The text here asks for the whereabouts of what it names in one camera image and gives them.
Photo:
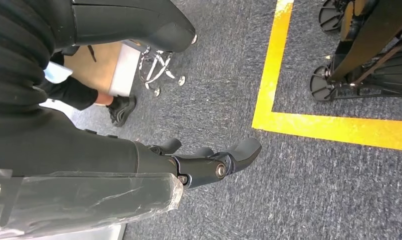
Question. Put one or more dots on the yellow floor tape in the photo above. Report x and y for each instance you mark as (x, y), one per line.
(273, 66)

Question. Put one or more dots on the person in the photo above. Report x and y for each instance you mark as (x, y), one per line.
(75, 94)

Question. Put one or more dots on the white cabinet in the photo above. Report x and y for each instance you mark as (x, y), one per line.
(124, 73)

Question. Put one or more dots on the pale blue slip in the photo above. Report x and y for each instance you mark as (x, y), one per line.
(56, 72)

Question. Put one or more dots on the black wheeled frame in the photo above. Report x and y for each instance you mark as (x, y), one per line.
(369, 33)

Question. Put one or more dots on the black stool with chrome base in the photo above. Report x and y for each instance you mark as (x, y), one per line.
(181, 80)

